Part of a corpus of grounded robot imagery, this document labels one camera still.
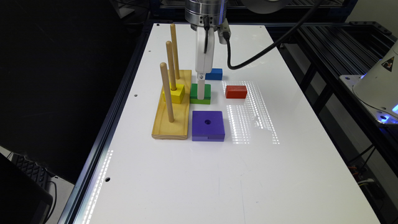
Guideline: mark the blue rectangular block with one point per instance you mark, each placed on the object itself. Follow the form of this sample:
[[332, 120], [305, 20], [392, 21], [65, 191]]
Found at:
[[215, 74]]

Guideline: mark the rear wooden peg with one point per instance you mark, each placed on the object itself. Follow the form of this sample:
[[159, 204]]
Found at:
[[175, 50]]

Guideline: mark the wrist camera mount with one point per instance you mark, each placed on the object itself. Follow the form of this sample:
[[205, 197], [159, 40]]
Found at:
[[224, 32]]

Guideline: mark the front wooden peg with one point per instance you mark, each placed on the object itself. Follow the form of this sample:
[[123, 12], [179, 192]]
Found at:
[[166, 87]]

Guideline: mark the black aluminium frame rails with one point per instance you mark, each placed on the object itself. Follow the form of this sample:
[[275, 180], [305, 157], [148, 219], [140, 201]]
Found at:
[[318, 55]]

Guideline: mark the yellow square block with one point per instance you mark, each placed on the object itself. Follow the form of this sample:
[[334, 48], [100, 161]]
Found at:
[[178, 94]]

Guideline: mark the wooden peg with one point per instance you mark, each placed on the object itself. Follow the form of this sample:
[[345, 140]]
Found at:
[[171, 65], [175, 50], [166, 87]]

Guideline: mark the black keyboard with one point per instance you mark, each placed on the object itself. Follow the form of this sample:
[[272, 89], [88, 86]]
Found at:
[[37, 173]]

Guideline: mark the purple square block with hole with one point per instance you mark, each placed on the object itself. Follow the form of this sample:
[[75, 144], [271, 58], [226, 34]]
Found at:
[[208, 126]]

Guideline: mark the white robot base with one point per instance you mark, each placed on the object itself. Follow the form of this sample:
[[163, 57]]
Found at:
[[377, 89]]

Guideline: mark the middle wooden peg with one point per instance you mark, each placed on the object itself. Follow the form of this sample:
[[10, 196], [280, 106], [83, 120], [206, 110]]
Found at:
[[171, 65]]

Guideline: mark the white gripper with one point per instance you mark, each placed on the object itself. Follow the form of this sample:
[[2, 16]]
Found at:
[[204, 57]]

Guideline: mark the red rectangular block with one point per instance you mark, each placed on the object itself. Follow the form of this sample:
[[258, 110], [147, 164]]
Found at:
[[236, 91]]

